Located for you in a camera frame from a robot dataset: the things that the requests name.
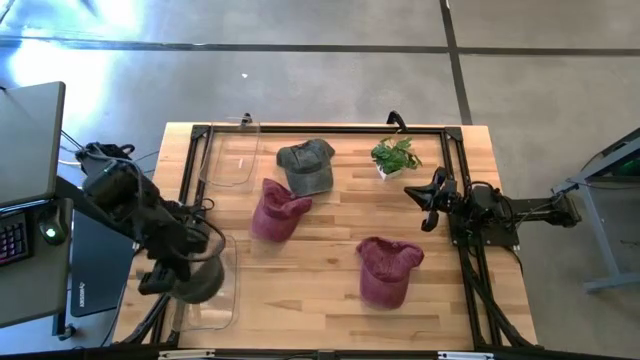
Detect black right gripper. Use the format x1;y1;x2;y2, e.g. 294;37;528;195
403;166;459;233

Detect dark olive baseball cap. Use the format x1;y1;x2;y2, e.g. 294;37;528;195
168;244;226;305

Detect maroon baseball cap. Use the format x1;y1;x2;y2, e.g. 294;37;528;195
250;177;314;244
355;236;426;311

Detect grey baseball cap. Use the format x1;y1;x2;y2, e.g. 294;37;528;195
275;138;337;198

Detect green plant in white pot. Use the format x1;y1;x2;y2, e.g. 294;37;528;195
370;135;424;181

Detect black closed laptop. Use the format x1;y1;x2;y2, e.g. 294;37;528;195
69;208;137;319

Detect clear plastic bin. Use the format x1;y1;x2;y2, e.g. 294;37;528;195
172;232;241;332
198;121;262;194

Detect black computer mouse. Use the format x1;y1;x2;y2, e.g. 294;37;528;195
37;203;70;247

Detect grey side desk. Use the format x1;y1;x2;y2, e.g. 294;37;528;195
0;197;75;330

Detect silver bracket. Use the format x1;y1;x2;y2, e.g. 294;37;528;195
158;349;216;360
437;351;494;360

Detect black aluminium table frame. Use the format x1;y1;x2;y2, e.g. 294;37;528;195
117;123;544;351

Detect grey metal table frame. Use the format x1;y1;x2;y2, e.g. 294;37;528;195
552;127;640;294

